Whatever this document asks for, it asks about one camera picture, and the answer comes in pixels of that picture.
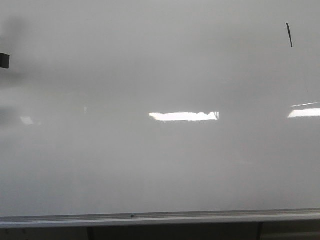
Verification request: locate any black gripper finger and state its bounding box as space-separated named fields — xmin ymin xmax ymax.
xmin=0 ymin=52 xmax=10 ymax=69

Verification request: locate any white whiteboard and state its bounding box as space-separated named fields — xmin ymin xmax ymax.
xmin=0 ymin=0 xmax=320 ymax=218

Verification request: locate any grey whiteboard marker tray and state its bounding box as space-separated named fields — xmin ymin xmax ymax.
xmin=0 ymin=212 xmax=320 ymax=229

